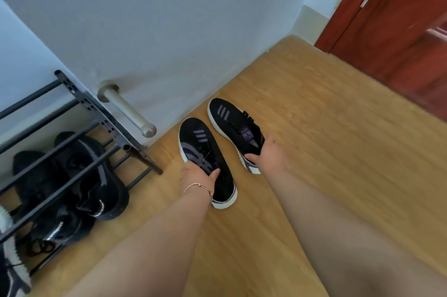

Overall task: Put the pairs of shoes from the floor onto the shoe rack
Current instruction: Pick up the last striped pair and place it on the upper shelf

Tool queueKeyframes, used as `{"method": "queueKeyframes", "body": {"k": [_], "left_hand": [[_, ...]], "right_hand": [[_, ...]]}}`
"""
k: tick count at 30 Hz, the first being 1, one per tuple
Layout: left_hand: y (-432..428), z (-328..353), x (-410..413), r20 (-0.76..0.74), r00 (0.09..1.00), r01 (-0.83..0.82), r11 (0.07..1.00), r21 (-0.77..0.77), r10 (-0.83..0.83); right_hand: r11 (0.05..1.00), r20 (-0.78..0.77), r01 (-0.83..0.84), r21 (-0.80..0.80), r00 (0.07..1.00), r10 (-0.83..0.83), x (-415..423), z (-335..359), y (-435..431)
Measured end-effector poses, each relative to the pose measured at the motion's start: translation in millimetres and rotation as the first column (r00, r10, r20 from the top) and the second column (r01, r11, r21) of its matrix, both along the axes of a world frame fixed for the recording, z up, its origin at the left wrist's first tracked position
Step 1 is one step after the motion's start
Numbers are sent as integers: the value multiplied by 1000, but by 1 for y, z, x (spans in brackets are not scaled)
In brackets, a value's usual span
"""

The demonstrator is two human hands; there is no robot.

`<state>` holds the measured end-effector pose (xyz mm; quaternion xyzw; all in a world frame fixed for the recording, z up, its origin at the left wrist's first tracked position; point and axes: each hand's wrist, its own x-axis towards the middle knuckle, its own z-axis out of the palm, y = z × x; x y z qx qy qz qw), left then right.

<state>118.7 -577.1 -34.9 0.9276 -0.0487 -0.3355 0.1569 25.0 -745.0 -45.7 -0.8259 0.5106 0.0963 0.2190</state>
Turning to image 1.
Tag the person's right hand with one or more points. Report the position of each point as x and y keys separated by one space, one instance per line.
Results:
x=272 y=157

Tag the black metal shoe rack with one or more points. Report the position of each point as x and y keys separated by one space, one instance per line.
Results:
x=101 y=117

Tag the person's left thumb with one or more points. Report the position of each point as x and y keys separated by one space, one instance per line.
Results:
x=213 y=174

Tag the silver metal door stopper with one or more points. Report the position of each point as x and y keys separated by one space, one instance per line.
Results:
x=127 y=111

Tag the person's left hand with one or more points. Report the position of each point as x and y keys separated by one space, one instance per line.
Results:
x=196 y=176

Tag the black striped sneaker white sole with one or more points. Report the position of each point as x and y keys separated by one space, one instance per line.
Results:
x=223 y=181
x=230 y=120

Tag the person's left forearm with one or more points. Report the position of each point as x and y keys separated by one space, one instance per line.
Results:
x=153 y=244

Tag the black knit sock sneaker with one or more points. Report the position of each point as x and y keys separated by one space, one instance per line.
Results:
x=111 y=192
x=33 y=181

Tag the red-brown wooden door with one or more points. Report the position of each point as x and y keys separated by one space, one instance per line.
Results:
x=401 y=34

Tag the black and white shoe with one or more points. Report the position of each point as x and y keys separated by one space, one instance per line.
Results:
x=12 y=272

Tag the person's right forearm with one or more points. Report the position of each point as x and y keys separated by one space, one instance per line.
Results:
x=335 y=237

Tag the person's right thumb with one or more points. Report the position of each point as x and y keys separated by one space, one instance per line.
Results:
x=252 y=158

